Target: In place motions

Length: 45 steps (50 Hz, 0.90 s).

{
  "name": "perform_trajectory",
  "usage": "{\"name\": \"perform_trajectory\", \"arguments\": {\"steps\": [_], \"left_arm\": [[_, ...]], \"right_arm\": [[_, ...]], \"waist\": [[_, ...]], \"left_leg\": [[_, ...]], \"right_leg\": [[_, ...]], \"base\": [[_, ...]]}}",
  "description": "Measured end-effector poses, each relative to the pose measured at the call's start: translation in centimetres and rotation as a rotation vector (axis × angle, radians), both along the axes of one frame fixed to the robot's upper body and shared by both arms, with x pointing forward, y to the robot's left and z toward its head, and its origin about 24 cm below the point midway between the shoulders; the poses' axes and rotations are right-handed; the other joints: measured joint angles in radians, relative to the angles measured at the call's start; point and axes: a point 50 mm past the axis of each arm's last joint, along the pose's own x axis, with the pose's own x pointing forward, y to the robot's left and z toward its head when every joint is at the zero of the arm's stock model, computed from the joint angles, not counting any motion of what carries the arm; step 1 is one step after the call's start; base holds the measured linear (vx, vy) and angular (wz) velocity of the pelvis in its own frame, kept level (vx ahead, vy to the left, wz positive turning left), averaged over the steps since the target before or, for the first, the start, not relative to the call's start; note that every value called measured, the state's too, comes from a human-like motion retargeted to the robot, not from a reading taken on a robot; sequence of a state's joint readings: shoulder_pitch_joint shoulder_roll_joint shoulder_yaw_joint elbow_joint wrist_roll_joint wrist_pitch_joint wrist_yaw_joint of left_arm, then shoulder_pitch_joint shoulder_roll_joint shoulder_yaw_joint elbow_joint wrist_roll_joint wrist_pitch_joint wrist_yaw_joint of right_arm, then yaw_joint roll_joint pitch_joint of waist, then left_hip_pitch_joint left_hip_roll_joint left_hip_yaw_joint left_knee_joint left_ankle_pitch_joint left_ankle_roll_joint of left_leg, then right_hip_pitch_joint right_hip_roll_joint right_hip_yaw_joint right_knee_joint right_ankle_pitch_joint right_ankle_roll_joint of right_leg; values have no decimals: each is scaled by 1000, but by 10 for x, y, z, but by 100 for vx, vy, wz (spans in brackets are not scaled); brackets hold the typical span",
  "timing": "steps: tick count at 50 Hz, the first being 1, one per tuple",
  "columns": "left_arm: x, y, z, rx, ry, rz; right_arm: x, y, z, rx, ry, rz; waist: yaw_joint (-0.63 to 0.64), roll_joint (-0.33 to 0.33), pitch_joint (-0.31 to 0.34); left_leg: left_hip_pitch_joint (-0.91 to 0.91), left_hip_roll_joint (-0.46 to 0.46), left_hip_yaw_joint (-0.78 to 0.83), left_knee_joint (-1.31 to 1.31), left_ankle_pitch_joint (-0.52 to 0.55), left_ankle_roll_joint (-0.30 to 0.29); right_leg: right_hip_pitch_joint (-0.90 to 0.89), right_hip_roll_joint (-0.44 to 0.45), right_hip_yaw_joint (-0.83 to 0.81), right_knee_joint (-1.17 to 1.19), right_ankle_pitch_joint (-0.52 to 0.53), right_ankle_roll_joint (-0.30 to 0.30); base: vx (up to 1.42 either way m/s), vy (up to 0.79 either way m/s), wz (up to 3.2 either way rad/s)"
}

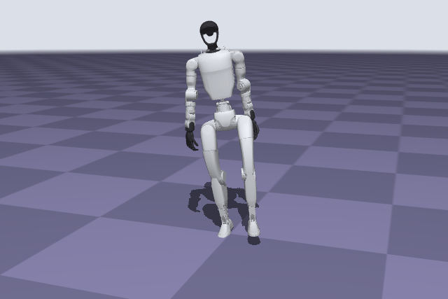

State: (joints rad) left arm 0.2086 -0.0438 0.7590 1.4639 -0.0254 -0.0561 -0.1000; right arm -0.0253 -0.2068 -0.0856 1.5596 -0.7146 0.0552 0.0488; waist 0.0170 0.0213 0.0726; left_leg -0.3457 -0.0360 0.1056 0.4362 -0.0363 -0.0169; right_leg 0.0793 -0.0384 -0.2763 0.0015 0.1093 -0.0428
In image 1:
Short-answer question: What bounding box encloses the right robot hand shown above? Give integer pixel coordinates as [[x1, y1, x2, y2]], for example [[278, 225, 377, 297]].
[[185, 122, 198, 151]]

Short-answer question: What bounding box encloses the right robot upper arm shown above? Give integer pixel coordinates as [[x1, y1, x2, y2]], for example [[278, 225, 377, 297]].
[[186, 57, 199, 100]]

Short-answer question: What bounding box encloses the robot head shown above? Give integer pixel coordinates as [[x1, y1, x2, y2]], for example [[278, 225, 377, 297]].
[[200, 21, 219, 53]]

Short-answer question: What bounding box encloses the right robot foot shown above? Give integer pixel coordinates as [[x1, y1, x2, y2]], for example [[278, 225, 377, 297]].
[[218, 219, 234, 237]]

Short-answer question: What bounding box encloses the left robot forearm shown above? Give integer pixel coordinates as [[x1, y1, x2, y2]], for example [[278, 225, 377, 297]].
[[240, 87, 255, 117]]

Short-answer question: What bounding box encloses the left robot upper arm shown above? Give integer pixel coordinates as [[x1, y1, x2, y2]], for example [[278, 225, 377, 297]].
[[229, 50, 251, 91]]

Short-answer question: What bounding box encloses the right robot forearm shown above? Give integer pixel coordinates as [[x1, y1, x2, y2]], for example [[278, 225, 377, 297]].
[[185, 92, 196, 128]]

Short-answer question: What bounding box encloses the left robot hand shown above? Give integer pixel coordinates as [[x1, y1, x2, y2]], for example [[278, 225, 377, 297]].
[[250, 110, 259, 140]]

